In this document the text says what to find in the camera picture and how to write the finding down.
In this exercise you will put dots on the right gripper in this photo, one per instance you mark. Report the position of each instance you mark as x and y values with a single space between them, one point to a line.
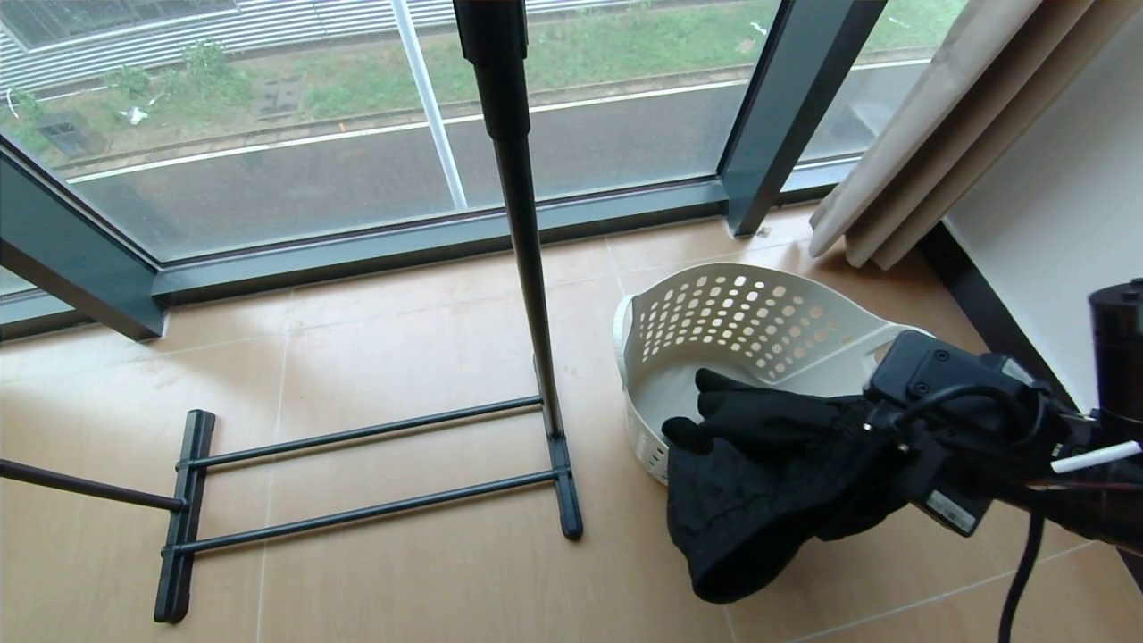
955 482

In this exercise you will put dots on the heap of clothes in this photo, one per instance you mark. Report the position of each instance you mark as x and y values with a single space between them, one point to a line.
759 509

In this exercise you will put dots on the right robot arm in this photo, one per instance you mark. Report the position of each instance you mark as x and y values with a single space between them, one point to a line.
1116 357

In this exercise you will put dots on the white laundry basket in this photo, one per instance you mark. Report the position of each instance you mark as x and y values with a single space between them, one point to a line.
661 384

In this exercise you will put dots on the black clothes rack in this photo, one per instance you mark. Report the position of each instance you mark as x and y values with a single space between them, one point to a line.
527 232

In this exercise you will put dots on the beige curtain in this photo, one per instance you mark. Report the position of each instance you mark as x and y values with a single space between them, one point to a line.
938 134

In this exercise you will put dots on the window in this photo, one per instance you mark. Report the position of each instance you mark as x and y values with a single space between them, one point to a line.
786 107

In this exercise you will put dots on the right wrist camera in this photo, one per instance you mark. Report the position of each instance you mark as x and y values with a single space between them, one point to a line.
938 371

